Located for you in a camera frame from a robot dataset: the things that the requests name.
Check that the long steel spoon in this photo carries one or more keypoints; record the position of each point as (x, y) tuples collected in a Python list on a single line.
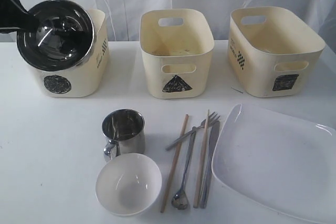
[(180, 200)]

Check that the white ceramic bowl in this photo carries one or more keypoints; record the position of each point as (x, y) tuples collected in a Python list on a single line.
[(128, 185)]

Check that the steel fork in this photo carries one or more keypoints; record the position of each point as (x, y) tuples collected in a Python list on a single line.
[(214, 117)]

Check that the steel mug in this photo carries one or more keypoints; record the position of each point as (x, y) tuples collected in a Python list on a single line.
[(124, 131)]

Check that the white rectangular plate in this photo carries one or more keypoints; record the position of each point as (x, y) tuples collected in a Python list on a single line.
[(281, 162)]

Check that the left wooden chopstick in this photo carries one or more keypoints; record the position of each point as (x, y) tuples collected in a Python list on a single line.
[(173, 168)]

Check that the steel table knife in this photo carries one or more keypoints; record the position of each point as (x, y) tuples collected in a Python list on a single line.
[(208, 174)]

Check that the cream bin with circle mark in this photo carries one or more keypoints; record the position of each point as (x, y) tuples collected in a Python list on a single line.
[(84, 78)]

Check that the cream bin with triangle mark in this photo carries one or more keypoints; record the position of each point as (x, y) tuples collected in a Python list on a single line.
[(177, 47)]

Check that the right wooden chopstick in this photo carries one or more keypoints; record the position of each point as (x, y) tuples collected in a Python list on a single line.
[(201, 165)]

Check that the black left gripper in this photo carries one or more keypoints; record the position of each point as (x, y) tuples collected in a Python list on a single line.
[(14, 17)]

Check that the stainless steel bowl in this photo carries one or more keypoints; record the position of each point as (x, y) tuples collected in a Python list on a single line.
[(64, 37)]

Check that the cream bin with square mark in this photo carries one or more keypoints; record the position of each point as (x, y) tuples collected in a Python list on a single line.
[(272, 51)]

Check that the wooden chopstick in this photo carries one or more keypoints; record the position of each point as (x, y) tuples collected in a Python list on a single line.
[(173, 168), (201, 165)]

